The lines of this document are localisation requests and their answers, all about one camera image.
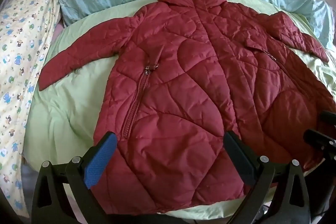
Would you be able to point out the yellow cartoon print blanket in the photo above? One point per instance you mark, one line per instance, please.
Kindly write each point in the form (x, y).
(21, 56)

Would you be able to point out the light green bed sheet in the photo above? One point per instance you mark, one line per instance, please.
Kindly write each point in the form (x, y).
(63, 113)

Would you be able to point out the red quilted jacket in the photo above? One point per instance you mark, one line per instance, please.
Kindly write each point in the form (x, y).
(183, 87)

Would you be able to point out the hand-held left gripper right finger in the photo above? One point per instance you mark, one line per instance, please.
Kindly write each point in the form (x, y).
(240, 161)

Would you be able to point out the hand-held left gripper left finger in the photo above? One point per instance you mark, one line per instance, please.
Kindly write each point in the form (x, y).
(101, 161)

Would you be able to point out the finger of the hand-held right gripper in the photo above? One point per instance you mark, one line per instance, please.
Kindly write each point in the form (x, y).
(319, 138)
(328, 117)

